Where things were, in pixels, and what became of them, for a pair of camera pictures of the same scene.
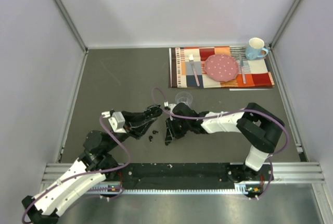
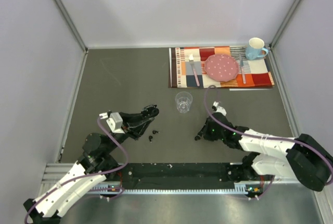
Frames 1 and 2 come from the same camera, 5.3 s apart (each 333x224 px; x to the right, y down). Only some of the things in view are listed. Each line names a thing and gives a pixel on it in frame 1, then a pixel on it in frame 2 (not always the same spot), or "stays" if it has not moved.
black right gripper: [171, 133] to [204, 132]
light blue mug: [253, 51] stays
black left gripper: [136, 124] stays
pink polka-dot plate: [221, 67] stays
